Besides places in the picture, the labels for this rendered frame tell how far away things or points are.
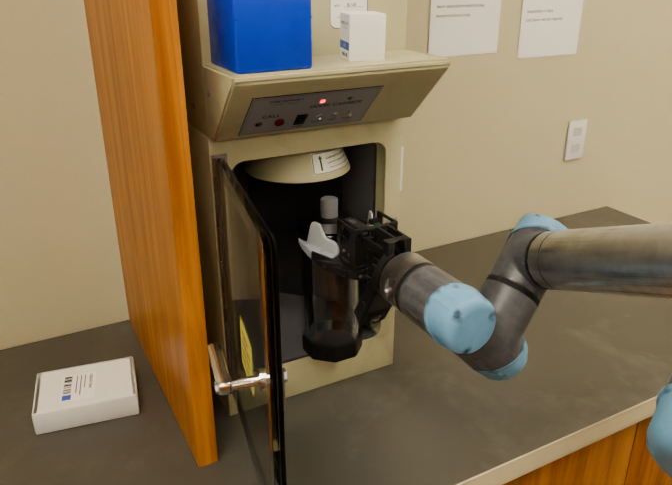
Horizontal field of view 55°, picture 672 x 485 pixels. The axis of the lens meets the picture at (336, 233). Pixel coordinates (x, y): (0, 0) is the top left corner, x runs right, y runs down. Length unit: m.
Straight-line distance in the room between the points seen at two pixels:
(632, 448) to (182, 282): 0.90
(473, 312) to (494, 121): 1.06
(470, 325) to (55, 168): 0.86
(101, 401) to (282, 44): 0.65
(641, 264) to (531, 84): 1.19
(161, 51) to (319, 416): 0.63
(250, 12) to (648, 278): 0.51
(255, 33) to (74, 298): 0.80
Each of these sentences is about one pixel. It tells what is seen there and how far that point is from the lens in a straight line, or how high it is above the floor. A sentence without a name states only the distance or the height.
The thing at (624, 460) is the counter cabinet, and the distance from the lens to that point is 1.38.
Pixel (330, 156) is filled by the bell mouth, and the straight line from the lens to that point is 1.03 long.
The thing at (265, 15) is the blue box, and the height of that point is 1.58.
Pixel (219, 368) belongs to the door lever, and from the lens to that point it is 0.76.
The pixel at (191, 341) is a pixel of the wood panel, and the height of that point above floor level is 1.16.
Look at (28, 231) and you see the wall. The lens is 1.36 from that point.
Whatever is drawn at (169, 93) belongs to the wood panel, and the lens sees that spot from 0.79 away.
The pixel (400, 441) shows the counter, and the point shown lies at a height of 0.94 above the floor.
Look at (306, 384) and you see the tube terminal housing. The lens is 1.15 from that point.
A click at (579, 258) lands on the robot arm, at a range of 0.76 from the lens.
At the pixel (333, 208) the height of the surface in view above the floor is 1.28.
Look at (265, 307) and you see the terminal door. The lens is 0.65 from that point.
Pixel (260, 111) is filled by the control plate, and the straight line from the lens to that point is 0.85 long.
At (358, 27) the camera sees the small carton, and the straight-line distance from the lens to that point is 0.89.
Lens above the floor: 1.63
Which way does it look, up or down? 23 degrees down
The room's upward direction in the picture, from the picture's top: straight up
